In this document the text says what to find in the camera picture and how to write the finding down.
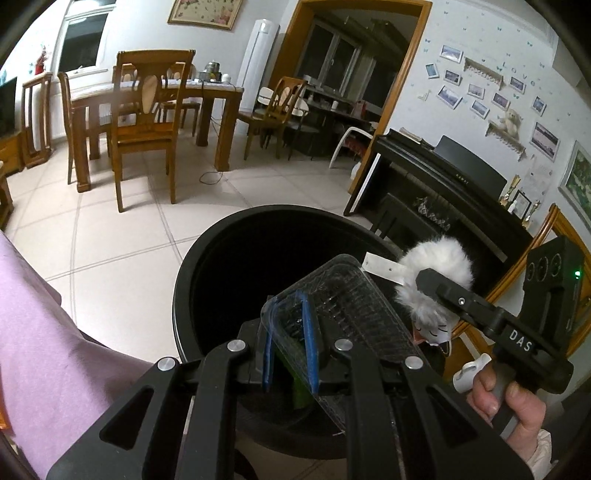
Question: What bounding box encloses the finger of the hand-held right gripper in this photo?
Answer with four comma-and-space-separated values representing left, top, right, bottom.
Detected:
416, 269, 505, 334

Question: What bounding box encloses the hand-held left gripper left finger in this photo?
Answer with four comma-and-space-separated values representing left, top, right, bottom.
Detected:
46, 300, 278, 480

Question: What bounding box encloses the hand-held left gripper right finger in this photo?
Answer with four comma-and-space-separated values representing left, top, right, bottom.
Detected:
300, 291, 535, 480

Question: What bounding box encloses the white fluffy plush toy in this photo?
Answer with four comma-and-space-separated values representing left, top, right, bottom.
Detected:
394, 235, 476, 356

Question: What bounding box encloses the clear plastic container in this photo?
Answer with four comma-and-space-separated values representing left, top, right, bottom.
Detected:
259, 253, 428, 437

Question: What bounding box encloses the black trash bin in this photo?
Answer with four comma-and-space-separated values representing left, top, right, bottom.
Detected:
172, 205, 446, 460

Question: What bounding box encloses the person's right forearm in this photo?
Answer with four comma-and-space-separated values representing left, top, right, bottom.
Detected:
507, 428, 553, 480

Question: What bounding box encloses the person's right hand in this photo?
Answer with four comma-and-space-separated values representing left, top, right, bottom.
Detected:
466, 367, 549, 445

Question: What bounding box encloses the white paper tag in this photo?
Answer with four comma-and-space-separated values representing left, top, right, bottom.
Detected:
362, 251, 406, 285

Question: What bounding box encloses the small framed certificate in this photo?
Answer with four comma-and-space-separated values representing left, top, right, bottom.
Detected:
510, 189, 533, 219

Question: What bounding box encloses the black piano stool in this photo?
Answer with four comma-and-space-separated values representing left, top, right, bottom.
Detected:
369, 193, 413, 241

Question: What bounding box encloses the black upright piano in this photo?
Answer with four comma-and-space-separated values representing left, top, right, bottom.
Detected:
369, 129, 535, 289

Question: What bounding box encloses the framed landscape painting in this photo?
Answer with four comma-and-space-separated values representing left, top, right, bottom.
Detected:
558, 140, 591, 219

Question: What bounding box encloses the white leaning board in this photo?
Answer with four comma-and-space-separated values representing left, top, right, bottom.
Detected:
343, 153, 382, 217

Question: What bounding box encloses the beige teddy bear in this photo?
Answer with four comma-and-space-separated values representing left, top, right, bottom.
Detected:
496, 108, 523, 138

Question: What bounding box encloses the white curved chair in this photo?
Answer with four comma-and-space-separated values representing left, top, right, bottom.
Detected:
329, 126, 378, 169

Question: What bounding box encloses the purple cloth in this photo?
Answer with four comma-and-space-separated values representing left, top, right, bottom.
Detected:
0, 231, 185, 480

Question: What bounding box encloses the wooden dining chair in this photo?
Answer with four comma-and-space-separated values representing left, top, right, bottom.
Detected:
238, 78, 308, 160
58, 71, 114, 185
111, 50, 195, 213
157, 65, 202, 138

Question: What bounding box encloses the wooden dining table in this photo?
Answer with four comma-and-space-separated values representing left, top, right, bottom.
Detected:
71, 78, 244, 172

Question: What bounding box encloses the metal pot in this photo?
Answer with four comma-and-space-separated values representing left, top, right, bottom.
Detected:
198, 60, 223, 85

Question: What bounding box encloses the white tower air conditioner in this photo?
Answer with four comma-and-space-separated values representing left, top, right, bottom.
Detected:
238, 18, 281, 114

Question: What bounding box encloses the wooden television cabinet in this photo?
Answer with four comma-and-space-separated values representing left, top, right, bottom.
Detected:
0, 131, 25, 175

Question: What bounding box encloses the framed flower picture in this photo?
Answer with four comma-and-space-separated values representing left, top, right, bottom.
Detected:
167, 0, 244, 31

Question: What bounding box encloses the black television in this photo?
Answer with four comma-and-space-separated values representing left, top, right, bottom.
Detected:
0, 76, 18, 139

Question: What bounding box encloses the window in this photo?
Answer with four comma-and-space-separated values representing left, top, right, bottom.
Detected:
56, 6, 112, 71

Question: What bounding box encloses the large wooden picture frame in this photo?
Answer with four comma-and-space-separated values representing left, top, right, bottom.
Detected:
450, 203, 573, 370

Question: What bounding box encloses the wooden wall shelf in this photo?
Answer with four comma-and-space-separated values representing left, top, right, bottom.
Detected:
485, 120, 528, 162
463, 57, 505, 91

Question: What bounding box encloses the floor cable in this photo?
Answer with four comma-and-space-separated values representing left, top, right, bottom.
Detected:
198, 115, 225, 186

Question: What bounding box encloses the wooden door frame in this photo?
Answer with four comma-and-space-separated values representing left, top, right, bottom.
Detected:
272, 0, 433, 195

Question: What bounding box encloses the group of wall photos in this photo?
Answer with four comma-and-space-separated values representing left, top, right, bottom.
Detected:
425, 44, 561, 162

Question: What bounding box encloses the wooden frame stand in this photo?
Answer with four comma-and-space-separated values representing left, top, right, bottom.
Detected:
21, 71, 54, 169

